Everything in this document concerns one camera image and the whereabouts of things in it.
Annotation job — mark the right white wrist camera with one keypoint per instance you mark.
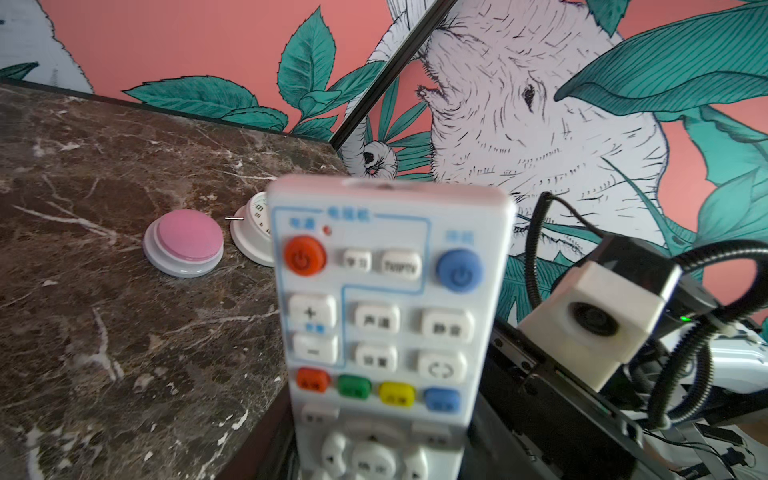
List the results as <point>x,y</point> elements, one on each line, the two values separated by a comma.
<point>605,309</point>

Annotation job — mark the pink push button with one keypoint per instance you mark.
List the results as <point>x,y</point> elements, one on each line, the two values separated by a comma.
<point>184,243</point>

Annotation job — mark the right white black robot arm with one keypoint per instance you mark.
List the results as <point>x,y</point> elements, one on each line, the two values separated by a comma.
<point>669,380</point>

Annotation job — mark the white round alarm clock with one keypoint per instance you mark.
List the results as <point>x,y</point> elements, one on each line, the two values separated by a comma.
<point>250,230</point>

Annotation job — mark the white remote control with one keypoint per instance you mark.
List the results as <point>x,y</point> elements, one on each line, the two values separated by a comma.
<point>388,292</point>

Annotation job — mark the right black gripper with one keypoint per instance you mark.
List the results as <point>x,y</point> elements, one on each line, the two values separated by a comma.
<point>531,420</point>

